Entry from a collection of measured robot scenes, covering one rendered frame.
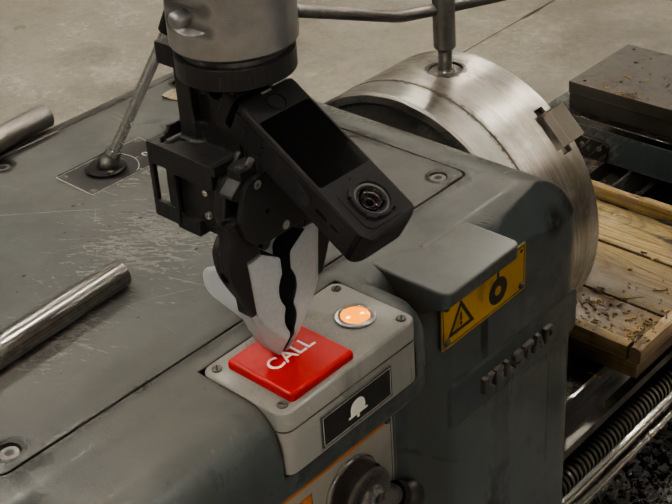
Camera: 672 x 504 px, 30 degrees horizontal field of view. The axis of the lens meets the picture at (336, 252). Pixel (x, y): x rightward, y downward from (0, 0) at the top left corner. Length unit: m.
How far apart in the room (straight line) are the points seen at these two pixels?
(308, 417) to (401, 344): 0.09
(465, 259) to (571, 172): 0.34
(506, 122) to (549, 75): 3.00
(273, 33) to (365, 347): 0.24
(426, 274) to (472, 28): 3.69
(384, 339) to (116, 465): 0.20
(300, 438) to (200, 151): 0.20
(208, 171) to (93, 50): 3.93
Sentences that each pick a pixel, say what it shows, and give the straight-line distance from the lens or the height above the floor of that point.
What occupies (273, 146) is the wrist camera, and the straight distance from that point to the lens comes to 0.71.
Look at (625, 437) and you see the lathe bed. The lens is 1.55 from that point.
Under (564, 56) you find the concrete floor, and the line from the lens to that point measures 4.35.
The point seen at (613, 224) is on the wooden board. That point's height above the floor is 0.89.
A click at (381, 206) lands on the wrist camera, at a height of 1.40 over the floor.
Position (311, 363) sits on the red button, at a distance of 0.81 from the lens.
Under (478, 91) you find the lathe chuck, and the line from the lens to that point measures 1.23.
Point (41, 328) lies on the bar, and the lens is 0.87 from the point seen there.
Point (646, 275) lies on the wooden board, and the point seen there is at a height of 0.88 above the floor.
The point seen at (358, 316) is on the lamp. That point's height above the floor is 1.26.
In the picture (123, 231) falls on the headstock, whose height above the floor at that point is 1.26.
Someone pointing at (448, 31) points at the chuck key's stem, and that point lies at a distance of 1.23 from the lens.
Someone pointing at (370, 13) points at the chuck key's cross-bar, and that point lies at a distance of 1.20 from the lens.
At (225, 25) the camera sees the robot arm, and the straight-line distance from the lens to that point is 0.69.
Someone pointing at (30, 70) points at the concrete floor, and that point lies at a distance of 4.57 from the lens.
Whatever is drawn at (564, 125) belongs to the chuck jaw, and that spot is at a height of 1.18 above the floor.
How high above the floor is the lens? 1.76
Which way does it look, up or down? 32 degrees down
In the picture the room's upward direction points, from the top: 4 degrees counter-clockwise
